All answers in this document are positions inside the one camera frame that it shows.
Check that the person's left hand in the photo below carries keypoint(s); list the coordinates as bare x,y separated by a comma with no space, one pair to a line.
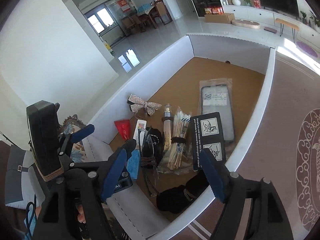
81,215

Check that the white tv cabinet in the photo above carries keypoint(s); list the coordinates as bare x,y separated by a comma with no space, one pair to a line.
268,18

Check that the black flat television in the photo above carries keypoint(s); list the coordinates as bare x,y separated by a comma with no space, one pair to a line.
289,7

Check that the black eyeglasses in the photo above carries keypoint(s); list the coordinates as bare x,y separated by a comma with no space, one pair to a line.
148,164

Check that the red snack packet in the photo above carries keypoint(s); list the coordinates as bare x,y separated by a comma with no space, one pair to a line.
123,127

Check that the phone case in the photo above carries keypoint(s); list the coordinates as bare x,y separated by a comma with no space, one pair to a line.
216,96

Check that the cotton swabs bag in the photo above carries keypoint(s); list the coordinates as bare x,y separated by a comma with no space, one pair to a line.
177,157

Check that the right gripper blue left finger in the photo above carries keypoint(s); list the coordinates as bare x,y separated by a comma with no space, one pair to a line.
112,178

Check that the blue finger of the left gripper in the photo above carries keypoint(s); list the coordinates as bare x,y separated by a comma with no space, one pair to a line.
130,149
82,133

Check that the white colourful small box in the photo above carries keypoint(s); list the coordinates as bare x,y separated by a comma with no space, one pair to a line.
139,131

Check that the gripper mounted camera box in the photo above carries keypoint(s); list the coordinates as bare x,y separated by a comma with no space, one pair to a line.
43,132

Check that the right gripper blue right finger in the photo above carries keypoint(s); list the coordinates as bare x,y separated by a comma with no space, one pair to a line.
213,170

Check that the black soap bar box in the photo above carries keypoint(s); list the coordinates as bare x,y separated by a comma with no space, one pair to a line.
207,132

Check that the blue white small box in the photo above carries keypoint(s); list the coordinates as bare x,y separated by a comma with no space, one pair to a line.
133,164

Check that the brown cardboard carton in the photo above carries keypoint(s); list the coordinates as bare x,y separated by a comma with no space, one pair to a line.
225,18

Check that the black velvet pouch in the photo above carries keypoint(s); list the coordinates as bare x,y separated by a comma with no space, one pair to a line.
153,145
177,199

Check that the green potted plant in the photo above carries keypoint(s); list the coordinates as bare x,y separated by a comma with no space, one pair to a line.
315,19

